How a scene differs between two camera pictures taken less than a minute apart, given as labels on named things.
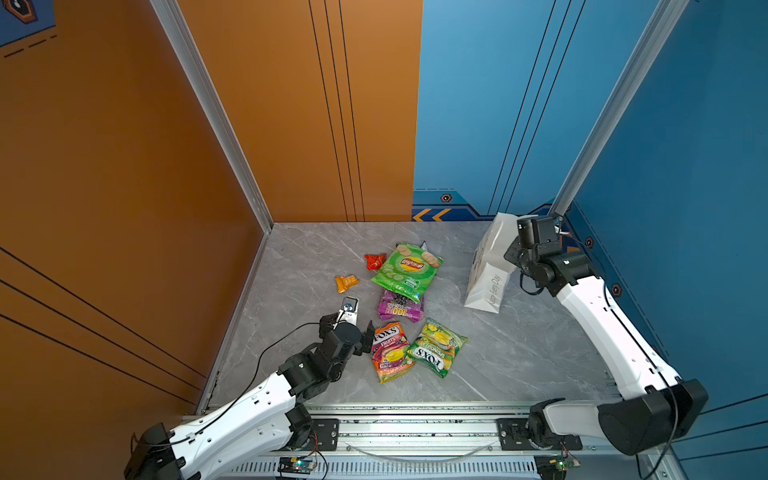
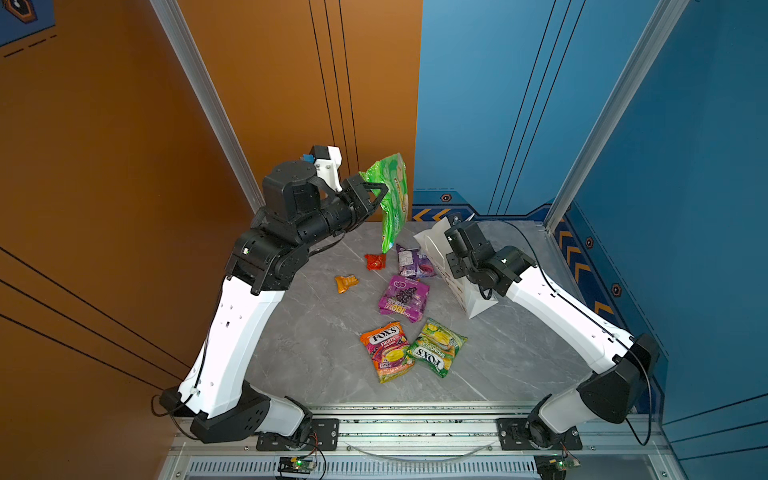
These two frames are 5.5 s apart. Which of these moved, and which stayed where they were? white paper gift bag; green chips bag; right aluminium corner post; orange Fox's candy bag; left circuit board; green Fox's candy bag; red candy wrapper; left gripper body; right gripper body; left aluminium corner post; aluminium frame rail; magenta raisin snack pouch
Moved: green chips bag; white paper gift bag; left gripper body; right gripper body
Stayed: red candy wrapper; right aluminium corner post; green Fox's candy bag; left aluminium corner post; magenta raisin snack pouch; left circuit board; aluminium frame rail; orange Fox's candy bag
